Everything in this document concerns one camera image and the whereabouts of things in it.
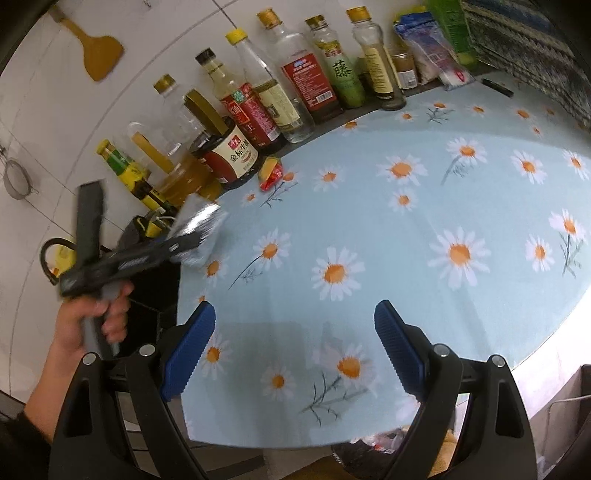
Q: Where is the dark bottle yellow green label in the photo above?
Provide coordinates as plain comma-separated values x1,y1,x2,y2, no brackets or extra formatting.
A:
95,138,170,214

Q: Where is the small brown spice jar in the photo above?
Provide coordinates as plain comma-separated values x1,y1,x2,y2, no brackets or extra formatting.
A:
390,51,419,91

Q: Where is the black trash bag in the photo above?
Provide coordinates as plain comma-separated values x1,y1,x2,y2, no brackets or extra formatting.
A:
330,425,459,480

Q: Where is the blue daisy print tablecloth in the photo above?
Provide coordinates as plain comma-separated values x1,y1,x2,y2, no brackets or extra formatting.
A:
178,69,591,451

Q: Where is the white red small packet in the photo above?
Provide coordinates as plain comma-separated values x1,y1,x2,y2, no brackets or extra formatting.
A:
438,65,476,91

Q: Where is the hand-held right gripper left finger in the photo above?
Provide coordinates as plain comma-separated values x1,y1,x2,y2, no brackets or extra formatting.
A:
48,300,217,480

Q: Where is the green carton box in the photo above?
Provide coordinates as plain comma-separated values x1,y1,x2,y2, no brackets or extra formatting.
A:
427,0,479,68

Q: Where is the blue patterned cloth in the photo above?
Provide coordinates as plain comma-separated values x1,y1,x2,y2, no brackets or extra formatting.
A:
462,0,591,131

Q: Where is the clear bottle gold cap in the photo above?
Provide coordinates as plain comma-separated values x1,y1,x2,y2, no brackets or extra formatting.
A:
153,74,200,158

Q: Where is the black and yellow bundle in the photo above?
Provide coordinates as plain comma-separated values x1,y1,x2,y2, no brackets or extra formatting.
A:
117,212,182,251

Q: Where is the metal mesh strainer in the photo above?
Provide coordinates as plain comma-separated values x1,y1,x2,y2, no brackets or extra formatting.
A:
0,143,38,200

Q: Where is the clear bottle red label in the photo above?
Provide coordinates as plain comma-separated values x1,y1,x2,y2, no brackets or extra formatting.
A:
257,9,346,125

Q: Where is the yellow object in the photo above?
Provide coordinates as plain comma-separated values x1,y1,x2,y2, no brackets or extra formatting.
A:
41,237,82,280

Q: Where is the black lighter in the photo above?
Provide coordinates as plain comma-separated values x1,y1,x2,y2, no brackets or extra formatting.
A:
481,78,515,98

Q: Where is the silver foil packet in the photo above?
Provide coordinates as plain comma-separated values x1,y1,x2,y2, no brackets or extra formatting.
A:
165,193,230,270

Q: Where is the yellow capped bottle beige label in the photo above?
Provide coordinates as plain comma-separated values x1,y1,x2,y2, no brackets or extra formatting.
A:
225,28,317,144

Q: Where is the dark sauce jar red label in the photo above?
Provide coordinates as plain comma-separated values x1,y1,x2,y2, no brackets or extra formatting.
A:
184,90,262,190

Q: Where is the person's left forearm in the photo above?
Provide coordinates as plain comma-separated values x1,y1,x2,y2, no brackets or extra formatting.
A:
0,348,88,480

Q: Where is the large cooking oil jug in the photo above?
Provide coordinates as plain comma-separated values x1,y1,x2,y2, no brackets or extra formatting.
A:
124,92,223,209

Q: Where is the red yellow snack packet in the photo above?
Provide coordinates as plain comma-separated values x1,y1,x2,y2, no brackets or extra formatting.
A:
257,155,285,192

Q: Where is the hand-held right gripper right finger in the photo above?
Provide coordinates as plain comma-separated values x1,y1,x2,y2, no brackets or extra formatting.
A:
374,299,539,480

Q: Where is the dark capped bottle red label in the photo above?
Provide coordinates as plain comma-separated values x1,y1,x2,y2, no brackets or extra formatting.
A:
195,48,288,156

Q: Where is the clear bottle yellow label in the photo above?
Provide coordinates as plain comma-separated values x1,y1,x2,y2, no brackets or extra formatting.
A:
346,6,407,112

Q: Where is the person's left hand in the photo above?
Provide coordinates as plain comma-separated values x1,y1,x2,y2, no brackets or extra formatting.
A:
48,281,136,366

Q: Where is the wooden spatula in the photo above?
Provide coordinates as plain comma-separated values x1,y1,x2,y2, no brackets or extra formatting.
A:
48,4,126,83

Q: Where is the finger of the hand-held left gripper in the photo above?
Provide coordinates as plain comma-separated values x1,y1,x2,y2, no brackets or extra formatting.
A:
154,230,206,262

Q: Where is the blue white plastic packet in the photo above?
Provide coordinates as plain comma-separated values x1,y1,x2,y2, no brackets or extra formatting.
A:
393,11,456,86

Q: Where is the bottle with green label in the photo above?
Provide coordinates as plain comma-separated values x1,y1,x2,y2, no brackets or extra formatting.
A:
304,16,368,110

